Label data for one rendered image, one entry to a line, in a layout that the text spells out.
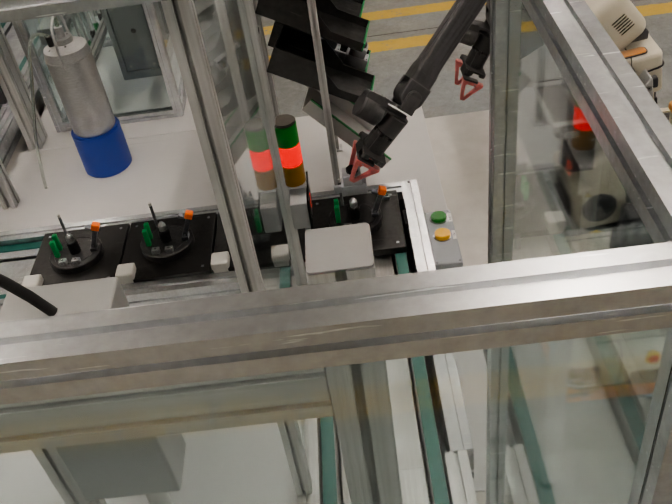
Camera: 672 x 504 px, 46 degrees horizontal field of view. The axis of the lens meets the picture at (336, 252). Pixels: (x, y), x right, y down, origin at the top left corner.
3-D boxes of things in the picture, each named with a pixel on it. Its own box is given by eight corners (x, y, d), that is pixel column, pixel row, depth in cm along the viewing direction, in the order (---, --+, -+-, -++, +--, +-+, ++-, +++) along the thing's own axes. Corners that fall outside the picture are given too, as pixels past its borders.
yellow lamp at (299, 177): (305, 172, 175) (302, 154, 172) (306, 185, 171) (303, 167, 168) (283, 175, 175) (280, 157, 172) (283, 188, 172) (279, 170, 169)
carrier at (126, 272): (217, 217, 218) (207, 181, 210) (211, 276, 200) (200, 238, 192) (132, 228, 219) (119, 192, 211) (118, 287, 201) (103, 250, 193)
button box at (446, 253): (450, 226, 211) (449, 208, 207) (463, 279, 195) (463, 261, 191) (424, 229, 212) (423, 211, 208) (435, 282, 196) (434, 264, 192)
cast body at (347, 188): (366, 183, 202) (363, 161, 197) (367, 193, 198) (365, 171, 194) (334, 187, 202) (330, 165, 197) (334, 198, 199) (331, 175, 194)
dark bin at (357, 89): (372, 82, 217) (381, 60, 212) (367, 108, 207) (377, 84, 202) (275, 48, 213) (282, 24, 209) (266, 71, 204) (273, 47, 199)
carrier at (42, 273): (131, 228, 219) (117, 192, 211) (117, 287, 201) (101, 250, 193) (46, 239, 220) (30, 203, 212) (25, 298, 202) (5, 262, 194)
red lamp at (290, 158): (302, 154, 172) (299, 135, 169) (303, 167, 168) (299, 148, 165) (280, 156, 172) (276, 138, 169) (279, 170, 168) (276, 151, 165)
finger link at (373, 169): (340, 180, 192) (362, 153, 188) (338, 164, 198) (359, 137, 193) (363, 192, 195) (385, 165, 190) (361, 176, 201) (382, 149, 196)
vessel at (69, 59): (119, 112, 258) (81, 1, 233) (112, 135, 247) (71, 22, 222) (77, 117, 258) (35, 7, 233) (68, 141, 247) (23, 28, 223)
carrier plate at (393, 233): (397, 195, 216) (396, 189, 215) (407, 252, 198) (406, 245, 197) (310, 206, 217) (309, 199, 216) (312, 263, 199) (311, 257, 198)
